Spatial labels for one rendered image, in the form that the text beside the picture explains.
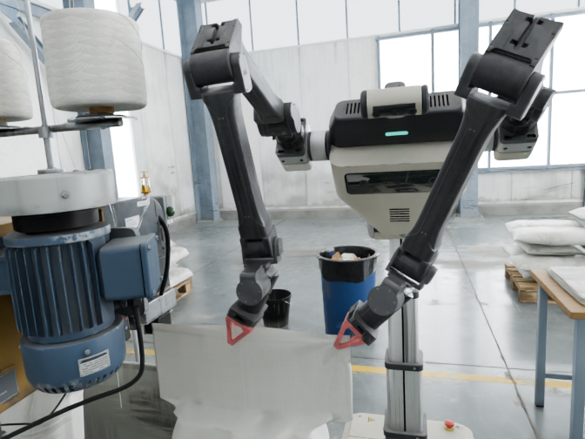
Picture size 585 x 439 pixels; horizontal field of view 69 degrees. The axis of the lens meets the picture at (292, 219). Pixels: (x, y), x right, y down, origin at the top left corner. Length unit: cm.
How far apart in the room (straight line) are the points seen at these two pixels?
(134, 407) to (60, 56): 125
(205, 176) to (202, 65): 893
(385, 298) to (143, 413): 113
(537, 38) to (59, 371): 86
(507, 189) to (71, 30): 864
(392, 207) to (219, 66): 73
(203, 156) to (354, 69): 371
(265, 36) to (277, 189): 320
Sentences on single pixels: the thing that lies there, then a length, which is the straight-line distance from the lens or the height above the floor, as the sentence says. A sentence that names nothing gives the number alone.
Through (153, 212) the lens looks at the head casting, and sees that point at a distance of 119.
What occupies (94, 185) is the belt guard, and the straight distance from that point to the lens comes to 69.
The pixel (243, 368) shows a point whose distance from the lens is 105.
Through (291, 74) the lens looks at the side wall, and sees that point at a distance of 932.
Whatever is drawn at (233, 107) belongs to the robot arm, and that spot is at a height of 151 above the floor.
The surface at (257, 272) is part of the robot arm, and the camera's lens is 87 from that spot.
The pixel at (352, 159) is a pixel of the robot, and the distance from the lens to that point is 122.
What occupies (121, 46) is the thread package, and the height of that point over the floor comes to 162.
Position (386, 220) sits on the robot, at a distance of 136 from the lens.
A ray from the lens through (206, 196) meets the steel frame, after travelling 973.
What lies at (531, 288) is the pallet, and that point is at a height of 13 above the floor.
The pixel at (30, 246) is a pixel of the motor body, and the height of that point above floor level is 132.
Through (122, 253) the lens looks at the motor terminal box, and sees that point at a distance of 70.
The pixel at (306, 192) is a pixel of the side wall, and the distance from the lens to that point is 918.
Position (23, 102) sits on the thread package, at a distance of 102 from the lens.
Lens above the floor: 143
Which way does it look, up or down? 9 degrees down
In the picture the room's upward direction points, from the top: 4 degrees counter-clockwise
